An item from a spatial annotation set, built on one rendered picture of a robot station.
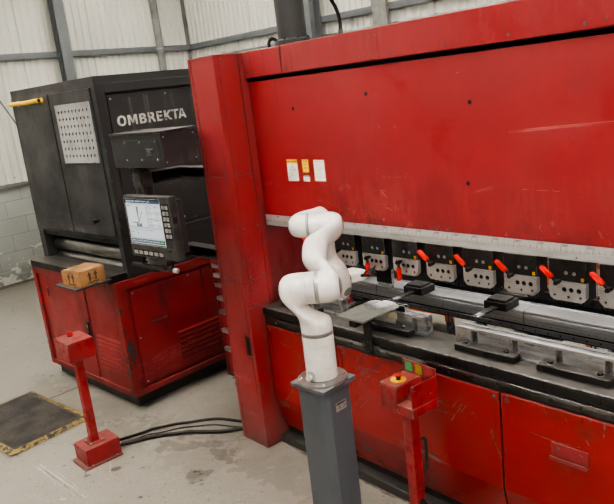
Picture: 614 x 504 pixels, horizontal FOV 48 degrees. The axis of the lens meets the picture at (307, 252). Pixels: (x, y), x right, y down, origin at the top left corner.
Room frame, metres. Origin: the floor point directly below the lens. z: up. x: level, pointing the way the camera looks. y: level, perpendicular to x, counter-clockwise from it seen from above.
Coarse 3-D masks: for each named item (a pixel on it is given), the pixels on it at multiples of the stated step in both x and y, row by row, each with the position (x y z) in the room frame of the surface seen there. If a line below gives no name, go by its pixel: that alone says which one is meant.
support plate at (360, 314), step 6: (372, 300) 3.29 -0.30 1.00; (360, 306) 3.22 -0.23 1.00; (390, 306) 3.16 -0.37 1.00; (396, 306) 3.15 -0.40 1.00; (342, 312) 3.16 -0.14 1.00; (348, 312) 3.15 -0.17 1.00; (354, 312) 3.14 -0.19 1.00; (360, 312) 3.13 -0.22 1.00; (366, 312) 3.12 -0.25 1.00; (372, 312) 3.11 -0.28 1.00; (378, 312) 3.10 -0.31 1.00; (384, 312) 3.09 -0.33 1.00; (342, 318) 3.09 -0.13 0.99; (348, 318) 3.06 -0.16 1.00; (354, 318) 3.05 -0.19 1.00; (360, 318) 3.04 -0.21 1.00; (366, 318) 3.03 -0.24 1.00; (372, 318) 3.04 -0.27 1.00
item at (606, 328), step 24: (360, 288) 3.71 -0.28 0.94; (384, 288) 3.57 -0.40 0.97; (456, 312) 3.22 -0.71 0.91; (504, 312) 3.00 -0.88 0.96; (528, 312) 2.91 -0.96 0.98; (552, 312) 2.87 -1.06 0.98; (576, 312) 2.83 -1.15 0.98; (552, 336) 2.82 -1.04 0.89; (576, 336) 2.74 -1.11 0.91; (600, 336) 2.66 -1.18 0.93
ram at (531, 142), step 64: (384, 64) 3.10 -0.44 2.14; (448, 64) 2.84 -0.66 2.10; (512, 64) 2.62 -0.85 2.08; (576, 64) 2.43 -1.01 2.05; (256, 128) 3.84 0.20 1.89; (320, 128) 3.45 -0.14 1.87; (384, 128) 3.13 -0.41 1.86; (448, 128) 2.86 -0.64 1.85; (512, 128) 2.63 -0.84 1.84; (576, 128) 2.44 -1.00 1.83; (320, 192) 3.49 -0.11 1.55; (384, 192) 3.15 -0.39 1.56; (448, 192) 2.87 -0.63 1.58; (512, 192) 2.64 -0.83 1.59; (576, 192) 2.44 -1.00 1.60; (576, 256) 2.44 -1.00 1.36
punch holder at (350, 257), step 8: (336, 240) 3.42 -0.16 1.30; (344, 240) 3.38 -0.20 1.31; (352, 240) 3.34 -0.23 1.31; (360, 240) 3.36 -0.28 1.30; (344, 248) 3.38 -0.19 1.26; (360, 248) 3.35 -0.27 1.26; (344, 256) 3.38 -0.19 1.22; (352, 256) 3.34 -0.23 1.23; (360, 256) 3.35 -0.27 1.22; (352, 264) 3.34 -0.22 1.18; (360, 264) 3.35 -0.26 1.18
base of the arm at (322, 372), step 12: (312, 348) 2.37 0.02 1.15; (324, 348) 2.36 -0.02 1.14; (312, 360) 2.37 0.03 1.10; (324, 360) 2.36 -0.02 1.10; (336, 360) 2.42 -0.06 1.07; (312, 372) 2.37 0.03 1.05; (324, 372) 2.36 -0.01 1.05; (336, 372) 2.40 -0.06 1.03; (300, 384) 2.38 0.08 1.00; (312, 384) 2.36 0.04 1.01; (324, 384) 2.33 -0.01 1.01; (336, 384) 2.34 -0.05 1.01
